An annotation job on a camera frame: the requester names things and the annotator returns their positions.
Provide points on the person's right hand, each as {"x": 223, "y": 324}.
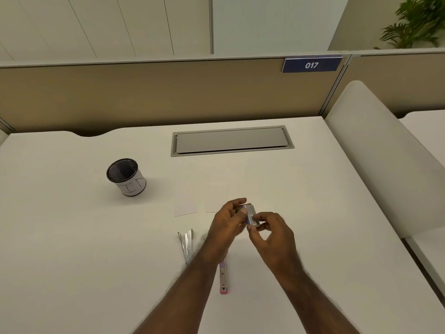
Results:
{"x": 278, "y": 243}

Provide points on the person's left hand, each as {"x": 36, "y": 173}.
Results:
{"x": 226, "y": 226}

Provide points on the white paper sheet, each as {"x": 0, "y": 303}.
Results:
{"x": 215, "y": 199}
{"x": 185, "y": 203}

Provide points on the small box of staples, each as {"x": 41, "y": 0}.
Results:
{"x": 250, "y": 209}

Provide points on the white metal stapler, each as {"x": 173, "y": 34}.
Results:
{"x": 187, "y": 245}

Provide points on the pink metal stapler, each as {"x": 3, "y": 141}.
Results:
{"x": 224, "y": 278}

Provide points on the person's left forearm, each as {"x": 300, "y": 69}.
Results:
{"x": 180, "y": 295}

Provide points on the person's right forearm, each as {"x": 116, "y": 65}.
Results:
{"x": 320, "y": 306}

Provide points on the black mesh pen holder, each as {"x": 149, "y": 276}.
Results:
{"x": 130, "y": 186}

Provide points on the white curved desk divider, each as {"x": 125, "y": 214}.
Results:
{"x": 382, "y": 159}

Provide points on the long beige partition panel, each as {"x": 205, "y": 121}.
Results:
{"x": 156, "y": 93}

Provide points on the blue number sign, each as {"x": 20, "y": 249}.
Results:
{"x": 311, "y": 65}

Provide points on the white neighbour desk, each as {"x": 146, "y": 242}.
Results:
{"x": 431, "y": 135}

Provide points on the beige side partition panel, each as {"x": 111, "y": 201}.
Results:
{"x": 399, "y": 79}

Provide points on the green potted plant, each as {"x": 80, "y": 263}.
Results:
{"x": 417, "y": 24}

